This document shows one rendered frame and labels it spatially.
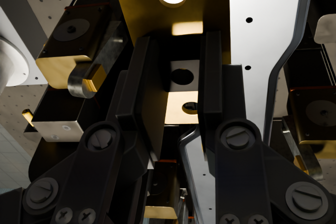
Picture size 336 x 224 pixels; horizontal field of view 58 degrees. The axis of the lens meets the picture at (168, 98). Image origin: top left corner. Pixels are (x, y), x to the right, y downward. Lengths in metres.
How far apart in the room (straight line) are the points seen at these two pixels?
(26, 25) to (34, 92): 0.34
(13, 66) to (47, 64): 0.47
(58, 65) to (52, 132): 0.10
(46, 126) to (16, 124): 0.90
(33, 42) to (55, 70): 0.44
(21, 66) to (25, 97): 0.31
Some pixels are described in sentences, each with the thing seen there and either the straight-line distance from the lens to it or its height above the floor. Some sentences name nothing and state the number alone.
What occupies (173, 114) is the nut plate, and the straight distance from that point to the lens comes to 0.15.
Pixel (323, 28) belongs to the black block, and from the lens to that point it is 0.46.
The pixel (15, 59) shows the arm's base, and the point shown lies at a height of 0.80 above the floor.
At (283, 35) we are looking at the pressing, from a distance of 0.44.
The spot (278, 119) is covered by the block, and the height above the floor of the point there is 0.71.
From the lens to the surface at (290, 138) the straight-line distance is 0.58.
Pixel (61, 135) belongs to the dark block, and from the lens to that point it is 0.46.
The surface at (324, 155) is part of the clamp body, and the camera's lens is 0.60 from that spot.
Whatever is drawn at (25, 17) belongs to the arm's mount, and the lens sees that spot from 0.86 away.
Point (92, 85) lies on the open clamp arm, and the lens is 0.39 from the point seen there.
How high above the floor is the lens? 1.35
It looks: 41 degrees down
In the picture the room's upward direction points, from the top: 172 degrees counter-clockwise
